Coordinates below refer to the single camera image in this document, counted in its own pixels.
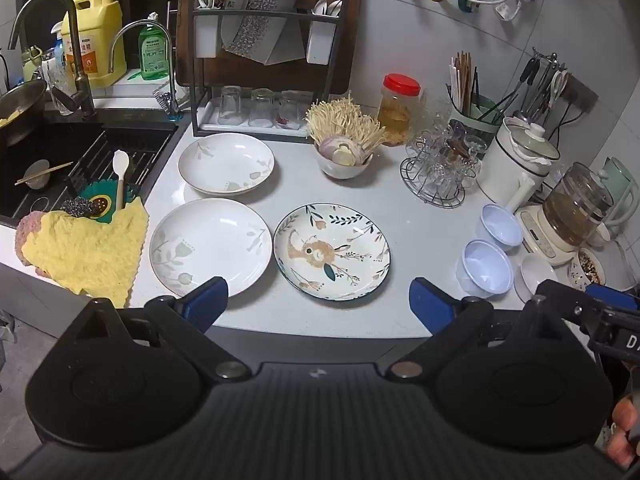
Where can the black sink drain rack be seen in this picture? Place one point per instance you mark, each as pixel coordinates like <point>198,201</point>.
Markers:
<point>145,155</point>

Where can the pale green kettle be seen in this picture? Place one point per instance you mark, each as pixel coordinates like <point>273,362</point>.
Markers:
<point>620,180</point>

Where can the pair of wooden chopsticks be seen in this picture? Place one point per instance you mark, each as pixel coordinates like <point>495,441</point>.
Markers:
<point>55,167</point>

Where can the cut purple onion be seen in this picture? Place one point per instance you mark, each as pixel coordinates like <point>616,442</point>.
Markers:
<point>330,147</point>

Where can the wooden cutting board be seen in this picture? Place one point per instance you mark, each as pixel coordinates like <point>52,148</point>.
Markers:
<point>350,40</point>

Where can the person's right hand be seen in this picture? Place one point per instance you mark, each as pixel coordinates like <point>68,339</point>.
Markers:
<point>627,427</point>

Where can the enoki mushroom bunch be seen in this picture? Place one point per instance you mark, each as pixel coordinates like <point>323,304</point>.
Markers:
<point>345,120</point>

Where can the pink cloth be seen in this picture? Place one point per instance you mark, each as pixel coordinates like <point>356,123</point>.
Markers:
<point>25,230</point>

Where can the bundle of wooden chopsticks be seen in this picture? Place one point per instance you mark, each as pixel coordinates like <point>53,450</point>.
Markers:
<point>465,80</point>

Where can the white spoon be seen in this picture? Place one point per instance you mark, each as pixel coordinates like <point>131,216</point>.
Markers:
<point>320,6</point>
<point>334,7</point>

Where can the yellow detergent jug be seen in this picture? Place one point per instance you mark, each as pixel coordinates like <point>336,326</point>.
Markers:
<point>100,40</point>

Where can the hanging metal utensils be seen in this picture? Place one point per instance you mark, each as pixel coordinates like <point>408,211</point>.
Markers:
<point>542,85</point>

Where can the yellow dish cloth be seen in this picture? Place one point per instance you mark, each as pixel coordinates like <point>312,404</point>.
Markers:
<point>85,250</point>

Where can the amber base glass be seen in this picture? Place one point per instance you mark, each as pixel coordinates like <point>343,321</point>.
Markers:
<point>457,147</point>

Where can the white floral plate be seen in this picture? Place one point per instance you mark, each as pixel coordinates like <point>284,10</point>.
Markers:
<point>210,240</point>
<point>225,160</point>

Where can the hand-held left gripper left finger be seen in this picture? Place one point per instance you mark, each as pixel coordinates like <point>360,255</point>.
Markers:
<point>207,304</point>

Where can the white ceramic bowl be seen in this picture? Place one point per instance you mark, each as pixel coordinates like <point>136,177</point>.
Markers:
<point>342,170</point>

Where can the tall dark kitchen faucet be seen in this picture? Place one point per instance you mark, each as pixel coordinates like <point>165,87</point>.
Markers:
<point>80,75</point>

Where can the white electric pot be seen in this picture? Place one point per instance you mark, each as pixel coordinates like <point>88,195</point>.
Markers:
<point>505,170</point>

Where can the light blue bowl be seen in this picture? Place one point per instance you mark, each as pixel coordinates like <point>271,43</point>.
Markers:
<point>484,267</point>
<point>500,227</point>

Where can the glass kettle cream base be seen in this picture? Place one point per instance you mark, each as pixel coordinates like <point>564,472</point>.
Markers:
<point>570,210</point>

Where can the white utensil cup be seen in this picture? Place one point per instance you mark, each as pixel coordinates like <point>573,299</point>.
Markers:
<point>206,35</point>
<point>318,42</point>

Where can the white silicone spatula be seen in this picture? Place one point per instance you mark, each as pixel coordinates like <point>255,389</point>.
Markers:
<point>120,162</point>

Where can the dark wall socket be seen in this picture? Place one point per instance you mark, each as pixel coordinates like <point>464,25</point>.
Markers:
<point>582,95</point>

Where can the green petal sink mat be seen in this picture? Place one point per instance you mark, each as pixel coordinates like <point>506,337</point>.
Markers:
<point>107,195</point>

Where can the small chrome faucet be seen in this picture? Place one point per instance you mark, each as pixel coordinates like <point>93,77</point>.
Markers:
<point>170,75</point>

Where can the small white dish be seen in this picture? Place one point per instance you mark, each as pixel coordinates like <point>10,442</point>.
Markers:
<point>535,272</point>

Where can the red lid plastic jar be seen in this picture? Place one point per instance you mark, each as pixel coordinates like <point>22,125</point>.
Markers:
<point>398,110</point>

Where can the green chopstick holder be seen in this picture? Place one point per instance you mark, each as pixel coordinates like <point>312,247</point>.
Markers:
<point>470,120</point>

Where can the black dish rack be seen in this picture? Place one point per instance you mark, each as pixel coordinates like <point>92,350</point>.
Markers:
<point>194,110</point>

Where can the bundle of black chopsticks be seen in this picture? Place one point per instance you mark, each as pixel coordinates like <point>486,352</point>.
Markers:
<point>495,105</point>

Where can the small grey bowl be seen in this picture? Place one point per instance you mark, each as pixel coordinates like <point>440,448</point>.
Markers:
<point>37,174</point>

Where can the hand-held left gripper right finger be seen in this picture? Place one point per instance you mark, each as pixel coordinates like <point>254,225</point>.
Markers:
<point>429,305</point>

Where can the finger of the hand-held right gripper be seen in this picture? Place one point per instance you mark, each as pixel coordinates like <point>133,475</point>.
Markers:
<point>612,294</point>
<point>565,297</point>

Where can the steel wool scrubber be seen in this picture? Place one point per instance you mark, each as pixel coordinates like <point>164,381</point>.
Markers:
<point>77,207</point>

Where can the metal pot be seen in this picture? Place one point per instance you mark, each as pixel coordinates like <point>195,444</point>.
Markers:
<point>20,105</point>

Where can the green dish soap bottle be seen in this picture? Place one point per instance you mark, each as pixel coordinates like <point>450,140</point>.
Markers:
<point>152,55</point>

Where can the blue pipe collar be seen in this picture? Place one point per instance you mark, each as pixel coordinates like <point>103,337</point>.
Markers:
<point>470,2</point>

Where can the bear pattern plate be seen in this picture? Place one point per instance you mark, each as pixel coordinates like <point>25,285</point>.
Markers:
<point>350,270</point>

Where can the patterned cup with seeds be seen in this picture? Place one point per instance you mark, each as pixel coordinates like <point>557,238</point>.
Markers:
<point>590,267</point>

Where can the clear pump bottle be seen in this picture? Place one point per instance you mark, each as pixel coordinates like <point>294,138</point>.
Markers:
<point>52,72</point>

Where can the clear drinking glass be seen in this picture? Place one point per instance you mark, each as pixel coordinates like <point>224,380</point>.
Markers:
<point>230,102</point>
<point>290,109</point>
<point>260,106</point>

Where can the hammered steel cleaver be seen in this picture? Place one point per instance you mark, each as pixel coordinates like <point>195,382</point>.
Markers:
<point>260,30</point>

